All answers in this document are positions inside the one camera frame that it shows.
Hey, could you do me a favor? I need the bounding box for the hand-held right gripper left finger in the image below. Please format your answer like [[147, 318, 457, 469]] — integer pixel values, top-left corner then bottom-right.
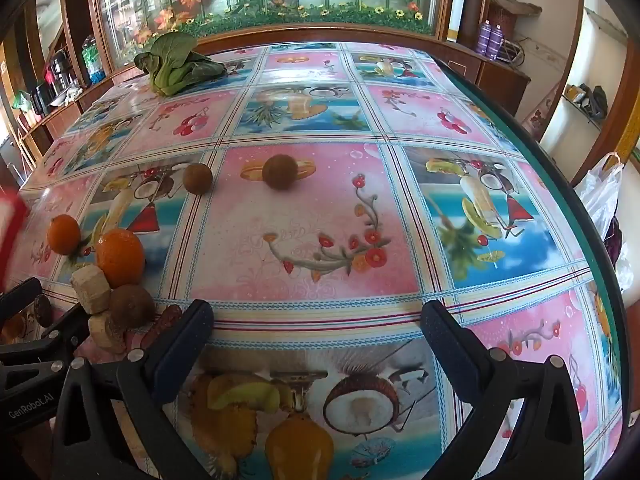
[[52, 299, 216, 480]]

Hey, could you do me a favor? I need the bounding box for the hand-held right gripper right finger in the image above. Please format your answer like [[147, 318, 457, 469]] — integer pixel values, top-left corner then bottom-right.
[[420, 301, 586, 480]]

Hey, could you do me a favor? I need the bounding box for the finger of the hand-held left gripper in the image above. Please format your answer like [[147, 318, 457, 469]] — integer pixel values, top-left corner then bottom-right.
[[0, 276, 44, 313], [0, 302, 93, 366]]

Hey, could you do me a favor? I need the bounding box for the dried red date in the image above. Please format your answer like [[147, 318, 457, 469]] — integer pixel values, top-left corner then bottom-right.
[[32, 294, 53, 328], [140, 305, 183, 351]]

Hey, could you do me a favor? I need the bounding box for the orange dried fruit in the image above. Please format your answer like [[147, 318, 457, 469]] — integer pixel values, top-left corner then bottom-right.
[[0, 312, 26, 346]]

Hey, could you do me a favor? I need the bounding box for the beige root chunk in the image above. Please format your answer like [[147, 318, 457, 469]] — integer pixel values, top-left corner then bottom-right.
[[70, 266, 112, 315], [88, 310, 128, 355]]

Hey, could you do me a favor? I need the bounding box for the red cardboard box lid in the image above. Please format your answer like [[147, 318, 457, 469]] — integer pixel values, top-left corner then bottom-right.
[[0, 187, 30, 291]]

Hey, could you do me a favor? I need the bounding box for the round brown fruit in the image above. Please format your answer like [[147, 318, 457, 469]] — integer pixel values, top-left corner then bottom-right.
[[182, 162, 213, 194], [262, 154, 299, 191], [110, 284, 157, 328]]

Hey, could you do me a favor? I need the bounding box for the small orange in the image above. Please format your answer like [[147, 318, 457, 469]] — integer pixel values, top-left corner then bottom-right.
[[47, 214, 82, 256]]

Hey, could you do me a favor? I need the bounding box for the large orange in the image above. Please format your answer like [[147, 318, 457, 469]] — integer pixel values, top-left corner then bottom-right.
[[95, 228, 146, 289]]

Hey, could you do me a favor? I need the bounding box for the wooden sideboard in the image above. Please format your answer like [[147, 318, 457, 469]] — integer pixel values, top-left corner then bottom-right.
[[17, 80, 108, 161]]

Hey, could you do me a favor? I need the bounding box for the white plastic bag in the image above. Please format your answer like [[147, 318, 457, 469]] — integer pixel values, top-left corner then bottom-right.
[[572, 152, 636, 291]]

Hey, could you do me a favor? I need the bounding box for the black thermos jug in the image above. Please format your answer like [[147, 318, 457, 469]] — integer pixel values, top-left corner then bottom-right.
[[47, 50, 76, 101]]

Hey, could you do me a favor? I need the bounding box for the green plastic water bottle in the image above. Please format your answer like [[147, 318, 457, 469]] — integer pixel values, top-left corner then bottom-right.
[[80, 35, 107, 86]]

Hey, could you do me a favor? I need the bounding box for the wooden corner cabinet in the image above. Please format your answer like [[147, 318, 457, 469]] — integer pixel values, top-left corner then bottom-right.
[[440, 45, 531, 116]]

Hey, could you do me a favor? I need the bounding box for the green bok choy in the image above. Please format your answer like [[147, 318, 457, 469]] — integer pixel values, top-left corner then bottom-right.
[[134, 32, 226, 97]]

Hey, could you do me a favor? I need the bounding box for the dark cloth bag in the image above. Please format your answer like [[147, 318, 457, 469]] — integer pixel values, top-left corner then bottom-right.
[[575, 85, 608, 121]]

